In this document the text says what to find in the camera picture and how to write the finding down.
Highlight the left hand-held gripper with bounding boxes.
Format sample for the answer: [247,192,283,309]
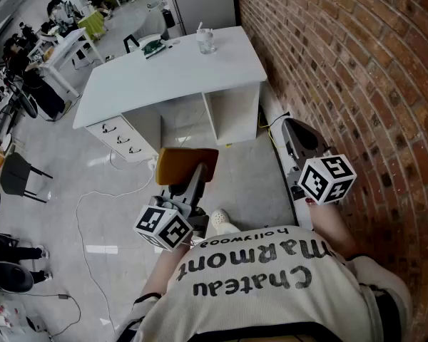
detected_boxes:
[133,162,210,252]

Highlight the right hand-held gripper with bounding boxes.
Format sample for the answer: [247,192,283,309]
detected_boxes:
[281,118,357,206]

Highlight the yellow sponge block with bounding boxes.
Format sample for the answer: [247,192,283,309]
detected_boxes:
[155,147,220,187]

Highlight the person's right forearm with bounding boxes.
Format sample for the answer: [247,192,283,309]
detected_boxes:
[306,201,361,259]

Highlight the person's left forearm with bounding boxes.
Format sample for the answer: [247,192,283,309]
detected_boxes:
[141,240,193,299]

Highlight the person's white shoe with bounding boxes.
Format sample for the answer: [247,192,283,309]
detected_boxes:
[210,208,242,235]

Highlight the white drawer unit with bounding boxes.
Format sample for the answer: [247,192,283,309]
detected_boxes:
[85,114,161,163]

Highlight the white desk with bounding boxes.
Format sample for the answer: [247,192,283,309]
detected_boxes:
[73,26,268,163]

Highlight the white printed shirt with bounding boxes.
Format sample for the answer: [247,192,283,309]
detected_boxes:
[117,224,414,342]

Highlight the pale grey armchair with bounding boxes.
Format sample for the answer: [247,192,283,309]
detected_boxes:
[128,8,170,41]

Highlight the dark grey chair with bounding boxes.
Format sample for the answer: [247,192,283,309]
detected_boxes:
[0,152,54,204]

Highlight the white table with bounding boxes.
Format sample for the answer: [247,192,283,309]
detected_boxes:
[28,26,106,99]

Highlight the green cloth table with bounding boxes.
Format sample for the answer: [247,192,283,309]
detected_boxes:
[77,11,106,42]

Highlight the black office chair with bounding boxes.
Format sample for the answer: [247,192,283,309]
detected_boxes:
[0,258,35,294]

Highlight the white plastic bag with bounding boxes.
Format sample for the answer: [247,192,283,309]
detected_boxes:
[0,297,33,342]

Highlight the thin black cable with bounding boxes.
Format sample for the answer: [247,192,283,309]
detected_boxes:
[267,112,292,128]

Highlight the yellow cable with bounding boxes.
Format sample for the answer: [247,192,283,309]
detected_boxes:
[258,105,282,149]

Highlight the white floor cable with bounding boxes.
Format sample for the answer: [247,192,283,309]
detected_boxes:
[74,150,156,334]

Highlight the black frame patterned chair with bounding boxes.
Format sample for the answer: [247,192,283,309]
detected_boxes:
[123,33,165,55]

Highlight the black cable with adapter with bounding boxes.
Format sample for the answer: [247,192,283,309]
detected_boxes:
[21,292,83,338]

